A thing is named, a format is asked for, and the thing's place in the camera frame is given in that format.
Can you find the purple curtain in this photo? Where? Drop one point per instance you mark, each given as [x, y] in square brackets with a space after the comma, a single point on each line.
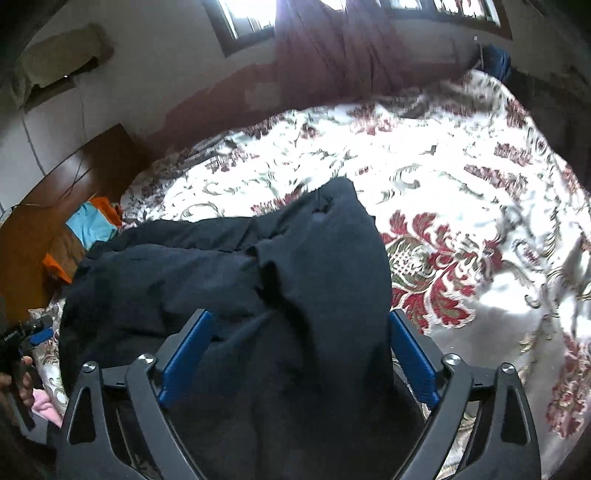
[325, 54]

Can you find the floral white red bedspread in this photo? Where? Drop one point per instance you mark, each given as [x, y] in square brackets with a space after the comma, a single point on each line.
[487, 227]

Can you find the brown wooden headboard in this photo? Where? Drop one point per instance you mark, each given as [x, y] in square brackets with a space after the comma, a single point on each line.
[104, 167]

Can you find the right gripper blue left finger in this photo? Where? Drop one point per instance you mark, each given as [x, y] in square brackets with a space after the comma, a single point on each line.
[178, 357]

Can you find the orange brown blue pillow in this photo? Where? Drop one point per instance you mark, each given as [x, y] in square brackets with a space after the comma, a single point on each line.
[97, 220]

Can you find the person's left hand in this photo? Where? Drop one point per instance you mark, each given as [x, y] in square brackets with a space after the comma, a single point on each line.
[24, 387]

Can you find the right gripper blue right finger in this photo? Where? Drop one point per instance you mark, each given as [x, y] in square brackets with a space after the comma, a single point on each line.
[419, 358]

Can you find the blue bag by bed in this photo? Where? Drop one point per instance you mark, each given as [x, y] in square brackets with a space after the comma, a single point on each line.
[495, 62]

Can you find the dark navy padded jacket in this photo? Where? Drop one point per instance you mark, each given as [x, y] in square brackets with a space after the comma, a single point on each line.
[298, 382]

